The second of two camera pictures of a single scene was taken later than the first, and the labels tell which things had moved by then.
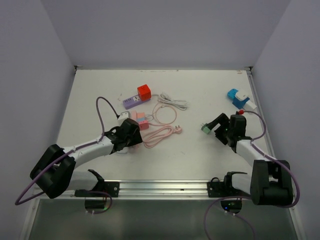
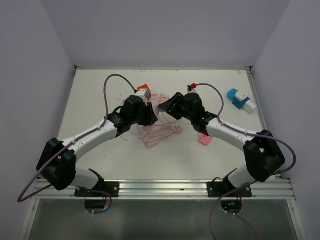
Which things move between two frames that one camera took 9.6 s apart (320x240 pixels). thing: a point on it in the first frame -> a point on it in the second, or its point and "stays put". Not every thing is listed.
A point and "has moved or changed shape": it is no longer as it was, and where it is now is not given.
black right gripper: x=222 y=119 -> x=168 y=106
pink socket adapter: x=144 y=125 has moved or changed shape
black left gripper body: x=133 y=139 -> x=144 y=117
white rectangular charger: x=249 y=106 stays put
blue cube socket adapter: x=237 y=102 stays put
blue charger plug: x=140 y=119 has moved or changed shape
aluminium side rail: x=268 y=139 stays put
